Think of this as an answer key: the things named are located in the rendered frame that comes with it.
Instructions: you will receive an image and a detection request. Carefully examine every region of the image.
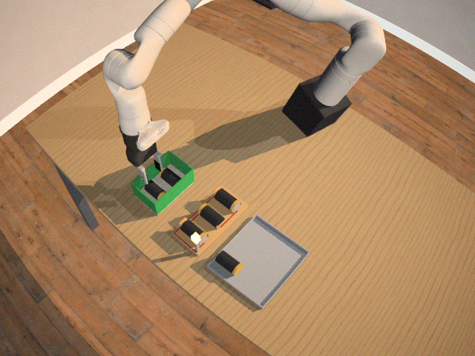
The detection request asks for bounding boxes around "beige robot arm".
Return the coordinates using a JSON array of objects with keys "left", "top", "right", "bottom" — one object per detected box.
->
[{"left": 102, "top": 0, "right": 386, "bottom": 120}]

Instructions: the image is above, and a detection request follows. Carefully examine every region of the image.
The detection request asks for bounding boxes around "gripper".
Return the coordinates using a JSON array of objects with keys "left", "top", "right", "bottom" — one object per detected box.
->
[{"left": 118, "top": 107, "right": 169, "bottom": 185}]

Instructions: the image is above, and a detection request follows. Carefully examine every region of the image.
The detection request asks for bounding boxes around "green open-top box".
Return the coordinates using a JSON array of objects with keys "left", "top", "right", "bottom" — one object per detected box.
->
[{"left": 131, "top": 151, "right": 194, "bottom": 216}]

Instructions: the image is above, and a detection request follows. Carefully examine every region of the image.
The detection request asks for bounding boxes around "black cylinder with yellow end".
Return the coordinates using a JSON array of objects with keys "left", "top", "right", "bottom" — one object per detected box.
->
[
  {"left": 180, "top": 220, "right": 206, "bottom": 238},
  {"left": 144, "top": 180, "right": 166, "bottom": 200},
  {"left": 198, "top": 203, "right": 224, "bottom": 228},
  {"left": 214, "top": 188, "right": 239, "bottom": 212},
  {"left": 159, "top": 167, "right": 181, "bottom": 187},
  {"left": 215, "top": 251, "right": 243, "bottom": 275}
]

